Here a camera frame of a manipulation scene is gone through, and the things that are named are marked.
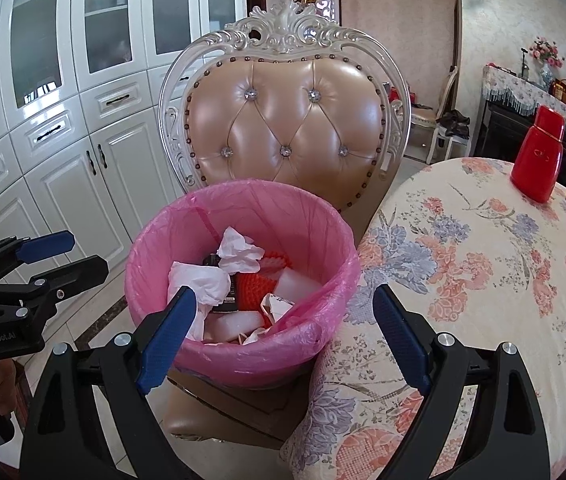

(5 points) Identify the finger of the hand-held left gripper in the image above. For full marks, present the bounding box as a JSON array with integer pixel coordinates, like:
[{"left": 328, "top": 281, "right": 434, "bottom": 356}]
[
  {"left": 0, "top": 255, "right": 110, "bottom": 318},
  {"left": 0, "top": 230, "right": 75, "bottom": 286}
]

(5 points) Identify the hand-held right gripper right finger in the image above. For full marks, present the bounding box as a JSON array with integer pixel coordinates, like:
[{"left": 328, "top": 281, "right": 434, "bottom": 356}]
[{"left": 373, "top": 284, "right": 551, "bottom": 480}]

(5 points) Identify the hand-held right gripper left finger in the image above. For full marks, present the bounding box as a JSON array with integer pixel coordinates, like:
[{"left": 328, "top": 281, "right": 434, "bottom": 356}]
[{"left": 19, "top": 285, "right": 198, "bottom": 480}]

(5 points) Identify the white plastic bag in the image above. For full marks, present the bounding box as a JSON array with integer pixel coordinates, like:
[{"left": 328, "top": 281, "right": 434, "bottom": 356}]
[{"left": 167, "top": 260, "right": 232, "bottom": 342}]

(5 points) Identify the white foam sheet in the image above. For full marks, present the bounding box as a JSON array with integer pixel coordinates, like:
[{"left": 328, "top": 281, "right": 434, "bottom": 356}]
[
  {"left": 275, "top": 266, "right": 323, "bottom": 307},
  {"left": 203, "top": 310, "right": 267, "bottom": 345}
]

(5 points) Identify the black cardboard box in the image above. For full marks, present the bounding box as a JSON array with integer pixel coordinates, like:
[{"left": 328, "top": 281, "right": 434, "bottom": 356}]
[{"left": 202, "top": 255, "right": 237, "bottom": 314}]

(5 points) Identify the large orange foam net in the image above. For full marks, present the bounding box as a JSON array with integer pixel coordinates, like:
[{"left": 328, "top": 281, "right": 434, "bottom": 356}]
[{"left": 233, "top": 271, "right": 279, "bottom": 312}]

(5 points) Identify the printed white paper bag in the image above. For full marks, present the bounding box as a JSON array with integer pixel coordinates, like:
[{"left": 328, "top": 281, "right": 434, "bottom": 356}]
[{"left": 240, "top": 294, "right": 295, "bottom": 347}]

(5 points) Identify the white tissue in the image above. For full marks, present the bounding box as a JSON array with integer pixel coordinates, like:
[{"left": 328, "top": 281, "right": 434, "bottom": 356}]
[{"left": 216, "top": 226, "right": 267, "bottom": 274}]

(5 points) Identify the pink lined waste bin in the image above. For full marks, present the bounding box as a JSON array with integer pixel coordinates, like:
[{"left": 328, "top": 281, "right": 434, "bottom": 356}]
[{"left": 124, "top": 178, "right": 362, "bottom": 390}]

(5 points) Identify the small orange foam net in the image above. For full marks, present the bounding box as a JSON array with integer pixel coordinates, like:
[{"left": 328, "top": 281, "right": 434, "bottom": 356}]
[{"left": 255, "top": 251, "right": 295, "bottom": 276}]

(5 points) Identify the floral tablecloth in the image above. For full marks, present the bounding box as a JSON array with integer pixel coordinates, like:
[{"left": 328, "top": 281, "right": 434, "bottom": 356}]
[{"left": 280, "top": 156, "right": 566, "bottom": 480}]

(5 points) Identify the white cabinet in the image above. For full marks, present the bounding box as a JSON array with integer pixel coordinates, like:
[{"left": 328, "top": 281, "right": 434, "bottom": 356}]
[{"left": 0, "top": 0, "right": 247, "bottom": 321}]

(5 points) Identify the black cloth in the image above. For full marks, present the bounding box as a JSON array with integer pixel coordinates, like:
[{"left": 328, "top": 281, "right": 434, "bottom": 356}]
[{"left": 435, "top": 109, "right": 472, "bottom": 137}]

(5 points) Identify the red thermos flask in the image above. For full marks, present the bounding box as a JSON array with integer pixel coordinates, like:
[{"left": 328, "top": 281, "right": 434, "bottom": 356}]
[{"left": 510, "top": 105, "right": 566, "bottom": 205}]

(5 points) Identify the black piano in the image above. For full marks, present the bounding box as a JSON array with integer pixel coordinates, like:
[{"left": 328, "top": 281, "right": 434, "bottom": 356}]
[{"left": 483, "top": 100, "right": 566, "bottom": 197}]

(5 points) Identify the beige leather ornate chair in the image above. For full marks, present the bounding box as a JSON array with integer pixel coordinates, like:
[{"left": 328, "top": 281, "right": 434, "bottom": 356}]
[{"left": 158, "top": 0, "right": 412, "bottom": 450}]

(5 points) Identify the floral lace piano cloth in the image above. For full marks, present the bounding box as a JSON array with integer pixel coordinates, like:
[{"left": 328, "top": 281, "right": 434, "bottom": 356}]
[{"left": 482, "top": 64, "right": 566, "bottom": 147}]

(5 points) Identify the vase with pink flowers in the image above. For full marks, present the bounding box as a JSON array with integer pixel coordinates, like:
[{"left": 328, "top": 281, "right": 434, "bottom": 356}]
[{"left": 529, "top": 37, "right": 566, "bottom": 89}]

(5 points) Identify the dark wooden door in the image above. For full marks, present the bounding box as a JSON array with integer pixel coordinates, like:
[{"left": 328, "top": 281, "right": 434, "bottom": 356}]
[{"left": 245, "top": 0, "right": 267, "bottom": 37}]

